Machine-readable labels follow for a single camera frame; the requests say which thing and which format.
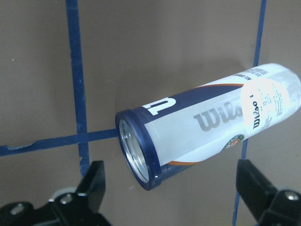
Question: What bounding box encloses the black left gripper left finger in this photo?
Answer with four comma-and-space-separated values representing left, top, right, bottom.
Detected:
51, 161, 105, 226

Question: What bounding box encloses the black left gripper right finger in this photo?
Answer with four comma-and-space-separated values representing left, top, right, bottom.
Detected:
236, 159, 301, 226

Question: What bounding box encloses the white blue tennis ball can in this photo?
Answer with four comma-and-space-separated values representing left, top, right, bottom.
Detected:
115, 64, 301, 190

